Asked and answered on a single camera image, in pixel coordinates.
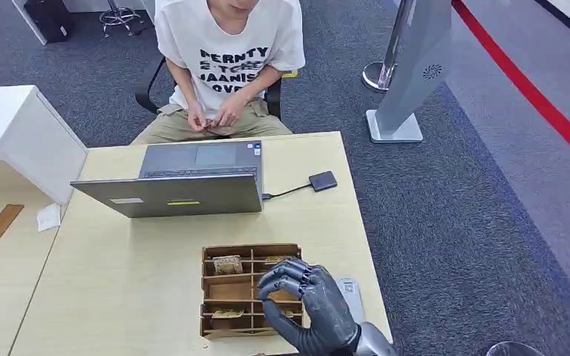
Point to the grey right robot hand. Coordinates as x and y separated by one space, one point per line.
327 314

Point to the person's right hand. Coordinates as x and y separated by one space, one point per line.
196 117

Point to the person's left hand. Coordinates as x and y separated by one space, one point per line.
227 113

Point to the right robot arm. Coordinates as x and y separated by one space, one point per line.
376 344

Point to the white handheld device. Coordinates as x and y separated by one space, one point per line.
350 292

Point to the printed card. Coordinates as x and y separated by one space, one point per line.
227 313
227 265
273 260
288 313

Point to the person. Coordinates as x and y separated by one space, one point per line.
226 59

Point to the black office chair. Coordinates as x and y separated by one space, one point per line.
143 96

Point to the grey laptop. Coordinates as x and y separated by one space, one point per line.
177 194

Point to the wooden card box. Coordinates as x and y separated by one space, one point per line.
231 290

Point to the dark external drive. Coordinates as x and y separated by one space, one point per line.
323 181

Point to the chrome stool base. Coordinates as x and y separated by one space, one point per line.
118 17

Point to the white cabinet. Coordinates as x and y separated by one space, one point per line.
24 132

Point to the black box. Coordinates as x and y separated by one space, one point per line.
49 19

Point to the crumpled white paper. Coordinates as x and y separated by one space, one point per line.
49 217

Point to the grey kiosk stand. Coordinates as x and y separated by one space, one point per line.
413 73

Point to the clear round container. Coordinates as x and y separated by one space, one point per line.
513 350

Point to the brown cardboard strip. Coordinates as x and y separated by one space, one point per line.
4 221

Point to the red barrier belt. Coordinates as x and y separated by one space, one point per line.
536 98

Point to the chrome stanchion post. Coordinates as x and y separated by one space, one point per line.
386 69

